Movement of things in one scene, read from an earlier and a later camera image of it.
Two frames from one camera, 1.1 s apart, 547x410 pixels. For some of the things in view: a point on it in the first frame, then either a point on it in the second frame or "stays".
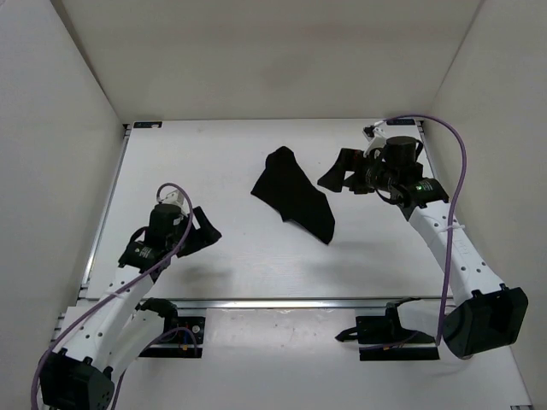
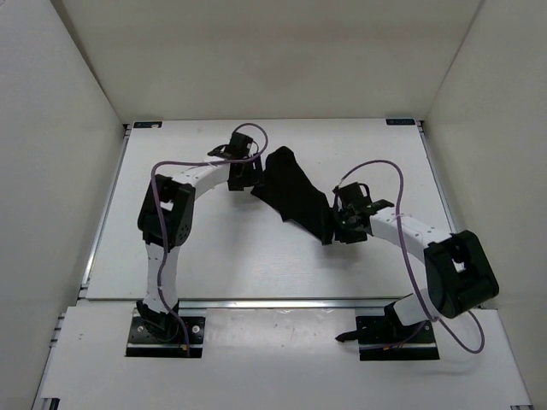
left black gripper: (207, 233) → (254, 179)
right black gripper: (348, 161) → (341, 237)
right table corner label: (401, 122) stays
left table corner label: (148, 125) stays
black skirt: (285, 186) stays
